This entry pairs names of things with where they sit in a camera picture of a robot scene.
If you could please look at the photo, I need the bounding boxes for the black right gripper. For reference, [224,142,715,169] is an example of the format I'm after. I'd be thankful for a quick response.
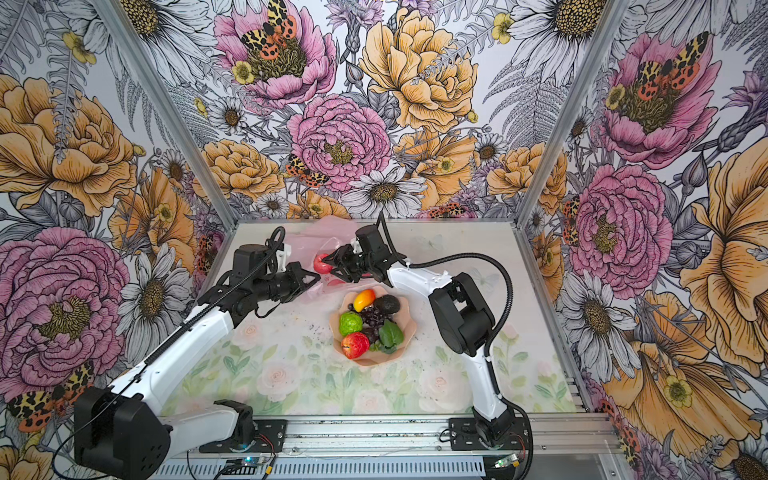
[322,242,375,283]

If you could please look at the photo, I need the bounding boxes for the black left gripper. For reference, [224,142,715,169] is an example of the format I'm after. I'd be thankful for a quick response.
[254,262,321,303]

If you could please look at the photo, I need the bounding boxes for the pink peach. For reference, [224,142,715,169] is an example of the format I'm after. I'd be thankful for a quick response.
[313,252,334,275]

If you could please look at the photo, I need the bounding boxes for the pink plastic bag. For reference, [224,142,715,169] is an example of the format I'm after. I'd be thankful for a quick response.
[285,216,360,303]

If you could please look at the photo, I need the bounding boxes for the pink flower-shaped bowl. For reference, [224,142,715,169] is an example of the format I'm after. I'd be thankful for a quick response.
[329,287,417,367]

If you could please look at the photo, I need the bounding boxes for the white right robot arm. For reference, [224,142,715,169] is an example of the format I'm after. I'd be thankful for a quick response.
[322,244,516,448]

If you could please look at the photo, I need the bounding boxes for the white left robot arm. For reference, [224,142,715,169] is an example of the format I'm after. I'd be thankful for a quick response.
[73,262,321,479]

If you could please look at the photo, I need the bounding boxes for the orange yellow mango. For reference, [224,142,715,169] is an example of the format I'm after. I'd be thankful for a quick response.
[352,289,377,312]

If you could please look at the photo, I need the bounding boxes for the green lime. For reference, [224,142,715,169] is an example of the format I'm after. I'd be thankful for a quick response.
[339,311,364,337]

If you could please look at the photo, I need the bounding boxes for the dark avocado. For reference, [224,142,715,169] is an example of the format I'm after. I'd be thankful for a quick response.
[373,294,401,316]

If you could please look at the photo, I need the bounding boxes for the dark grape bunch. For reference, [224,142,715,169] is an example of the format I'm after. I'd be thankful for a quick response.
[360,305,389,345]

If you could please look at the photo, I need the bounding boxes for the red apple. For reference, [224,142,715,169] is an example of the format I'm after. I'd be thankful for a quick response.
[341,332,370,360]

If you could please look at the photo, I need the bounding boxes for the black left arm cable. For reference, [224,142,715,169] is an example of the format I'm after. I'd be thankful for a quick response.
[50,226,287,480]

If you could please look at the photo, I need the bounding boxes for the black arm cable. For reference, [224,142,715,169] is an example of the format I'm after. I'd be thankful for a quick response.
[50,226,287,480]
[374,209,535,480]

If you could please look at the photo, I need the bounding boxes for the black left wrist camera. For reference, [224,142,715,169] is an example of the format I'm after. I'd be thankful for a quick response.
[230,244,277,283]

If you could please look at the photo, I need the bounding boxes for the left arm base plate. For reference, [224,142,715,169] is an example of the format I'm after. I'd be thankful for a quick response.
[198,419,288,454]

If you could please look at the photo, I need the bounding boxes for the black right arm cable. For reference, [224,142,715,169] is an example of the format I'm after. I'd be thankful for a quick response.
[374,209,535,480]

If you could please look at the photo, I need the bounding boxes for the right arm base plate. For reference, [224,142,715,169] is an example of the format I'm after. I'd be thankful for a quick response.
[448,417,533,452]

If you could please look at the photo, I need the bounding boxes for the left aluminium corner post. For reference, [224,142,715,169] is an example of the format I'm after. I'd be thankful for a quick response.
[94,1,238,233]

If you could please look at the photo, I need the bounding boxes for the aluminium corner post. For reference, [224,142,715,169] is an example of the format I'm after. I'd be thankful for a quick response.
[516,0,629,230]
[94,1,238,233]

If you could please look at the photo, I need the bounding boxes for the aluminium front rail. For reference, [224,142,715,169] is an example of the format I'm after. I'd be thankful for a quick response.
[154,413,634,479]

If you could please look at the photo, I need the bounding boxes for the right aluminium corner post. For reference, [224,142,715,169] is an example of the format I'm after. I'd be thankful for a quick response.
[516,0,629,230]

